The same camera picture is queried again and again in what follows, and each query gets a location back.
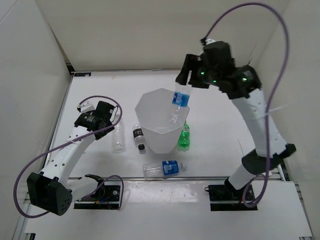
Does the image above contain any black label small bottle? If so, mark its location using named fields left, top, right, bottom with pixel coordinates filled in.
left=132, top=124, right=146, bottom=152

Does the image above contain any clear unlabelled plastic bottle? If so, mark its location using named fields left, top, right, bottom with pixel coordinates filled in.
left=112, top=118, right=126, bottom=153

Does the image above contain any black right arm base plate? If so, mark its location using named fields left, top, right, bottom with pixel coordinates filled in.
left=204, top=184, right=258, bottom=212

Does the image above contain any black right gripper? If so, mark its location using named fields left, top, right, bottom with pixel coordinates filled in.
left=176, top=54, right=221, bottom=90

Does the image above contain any blue label bottle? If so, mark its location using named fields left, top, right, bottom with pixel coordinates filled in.
left=142, top=160, right=187, bottom=179
left=168, top=71, right=192, bottom=126

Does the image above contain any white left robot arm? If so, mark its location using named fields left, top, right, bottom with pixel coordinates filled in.
left=27, top=101, right=115, bottom=216

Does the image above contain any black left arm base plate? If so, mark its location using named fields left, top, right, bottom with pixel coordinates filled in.
left=73, top=174, right=125, bottom=210

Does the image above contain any blue label bottle on table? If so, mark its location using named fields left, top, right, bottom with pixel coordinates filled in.
left=142, top=160, right=187, bottom=179

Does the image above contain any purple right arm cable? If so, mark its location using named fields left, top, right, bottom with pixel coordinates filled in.
left=203, top=2, right=289, bottom=209

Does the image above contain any green plastic bottle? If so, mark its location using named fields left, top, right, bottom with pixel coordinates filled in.
left=177, top=122, right=191, bottom=151

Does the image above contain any white translucent plastic bin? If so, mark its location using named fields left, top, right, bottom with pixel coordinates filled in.
left=135, top=88, right=190, bottom=154

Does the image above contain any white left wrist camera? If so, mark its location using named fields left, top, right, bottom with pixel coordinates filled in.
left=76, top=101, right=95, bottom=113

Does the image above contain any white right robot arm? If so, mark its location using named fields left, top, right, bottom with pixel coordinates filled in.
left=175, top=40, right=297, bottom=200

